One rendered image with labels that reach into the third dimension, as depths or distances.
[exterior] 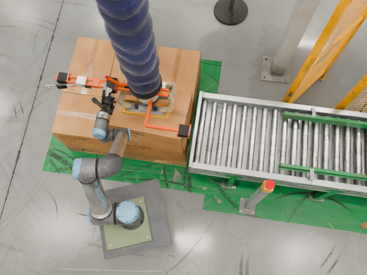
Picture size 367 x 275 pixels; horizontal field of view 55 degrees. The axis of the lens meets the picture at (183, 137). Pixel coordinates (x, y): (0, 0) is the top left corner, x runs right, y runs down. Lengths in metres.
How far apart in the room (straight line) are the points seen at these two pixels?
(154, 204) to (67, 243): 1.19
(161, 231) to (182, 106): 0.95
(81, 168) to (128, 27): 0.78
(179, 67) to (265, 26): 1.39
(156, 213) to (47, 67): 2.29
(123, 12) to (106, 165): 0.80
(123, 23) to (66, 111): 1.79
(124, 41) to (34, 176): 2.35
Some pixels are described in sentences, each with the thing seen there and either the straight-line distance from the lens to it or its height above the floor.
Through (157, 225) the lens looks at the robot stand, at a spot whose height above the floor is 0.75.
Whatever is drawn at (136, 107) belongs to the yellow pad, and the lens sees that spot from 2.52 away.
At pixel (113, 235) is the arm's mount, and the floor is 0.80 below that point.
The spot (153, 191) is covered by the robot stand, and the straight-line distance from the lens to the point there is 2.74.
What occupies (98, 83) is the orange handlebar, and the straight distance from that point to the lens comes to 2.55.
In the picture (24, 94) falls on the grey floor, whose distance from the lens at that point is 4.23.
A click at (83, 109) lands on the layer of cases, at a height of 0.54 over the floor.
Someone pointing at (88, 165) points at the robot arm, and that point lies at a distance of 1.95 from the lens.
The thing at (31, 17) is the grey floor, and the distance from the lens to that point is 4.75.
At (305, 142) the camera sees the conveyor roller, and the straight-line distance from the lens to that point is 3.19.
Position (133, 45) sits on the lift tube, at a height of 1.95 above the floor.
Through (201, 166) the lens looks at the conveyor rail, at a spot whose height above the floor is 0.59.
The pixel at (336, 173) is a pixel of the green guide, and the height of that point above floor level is 0.64.
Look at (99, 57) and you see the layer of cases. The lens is 3.52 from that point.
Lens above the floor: 3.43
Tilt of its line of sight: 71 degrees down
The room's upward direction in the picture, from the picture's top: 4 degrees counter-clockwise
